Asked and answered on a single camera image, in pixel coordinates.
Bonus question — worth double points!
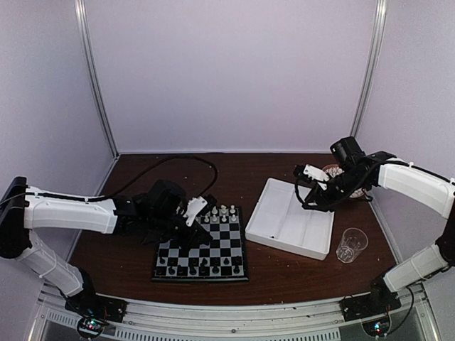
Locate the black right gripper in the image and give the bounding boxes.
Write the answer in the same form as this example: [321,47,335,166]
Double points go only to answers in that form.
[303,168,368,212]

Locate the eleventh black chess piece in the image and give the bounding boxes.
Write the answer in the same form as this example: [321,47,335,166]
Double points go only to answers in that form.
[189,266,197,276]

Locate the white plastic compartment tray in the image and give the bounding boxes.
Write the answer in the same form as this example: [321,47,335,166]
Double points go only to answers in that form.
[245,178,334,261]

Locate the black white chess board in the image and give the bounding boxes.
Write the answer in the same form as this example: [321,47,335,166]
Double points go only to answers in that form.
[151,206,249,283]

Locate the black chess pawn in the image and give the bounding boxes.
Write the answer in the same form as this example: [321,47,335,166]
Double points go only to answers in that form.
[232,256,242,265]

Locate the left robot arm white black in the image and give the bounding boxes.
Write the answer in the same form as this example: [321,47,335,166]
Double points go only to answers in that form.
[1,176,216,315]

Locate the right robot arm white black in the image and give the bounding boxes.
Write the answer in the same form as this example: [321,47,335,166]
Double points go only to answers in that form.
[294,136,454,314]

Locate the white chess pieces row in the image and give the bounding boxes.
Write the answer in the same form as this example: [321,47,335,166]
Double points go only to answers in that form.
[201,205,240,224]

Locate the patterned ceramic plate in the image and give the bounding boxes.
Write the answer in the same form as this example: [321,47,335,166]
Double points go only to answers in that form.
[322,163,365,199]

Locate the clear drinking glass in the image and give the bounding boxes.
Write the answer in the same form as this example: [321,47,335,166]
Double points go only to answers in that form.
[336,227,368,264]

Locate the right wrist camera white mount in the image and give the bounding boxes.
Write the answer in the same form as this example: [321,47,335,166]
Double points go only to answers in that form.
[293,164,330,184]

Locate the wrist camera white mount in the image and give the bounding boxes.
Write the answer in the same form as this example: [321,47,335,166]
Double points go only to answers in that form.
[293,164,330,184]
[183,195,217,227]

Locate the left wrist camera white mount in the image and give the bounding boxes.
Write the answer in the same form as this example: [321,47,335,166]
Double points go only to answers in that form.
[183,195,217,227]

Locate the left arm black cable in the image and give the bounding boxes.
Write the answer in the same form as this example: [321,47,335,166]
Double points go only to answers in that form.
[85,155,218,203]

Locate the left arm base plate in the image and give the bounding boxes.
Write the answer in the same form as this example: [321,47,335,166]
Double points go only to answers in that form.
[65,296,127,323]

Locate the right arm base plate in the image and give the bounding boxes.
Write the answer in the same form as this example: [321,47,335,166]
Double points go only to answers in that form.
[340,294,402,322]

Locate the front aluminium rail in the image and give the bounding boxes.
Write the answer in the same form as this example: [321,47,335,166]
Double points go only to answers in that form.
[26,284,441,340]

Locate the right aluminium frame post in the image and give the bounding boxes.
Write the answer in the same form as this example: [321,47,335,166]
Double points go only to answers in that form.
[350,0,388,138]

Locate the aluminium frame post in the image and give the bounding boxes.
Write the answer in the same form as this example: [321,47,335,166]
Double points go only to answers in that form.
[74,0,119,158]
[350,0,388,138]

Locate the left aluminium frame post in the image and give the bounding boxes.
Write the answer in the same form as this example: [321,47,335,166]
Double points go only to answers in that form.
[74,0,119,158]

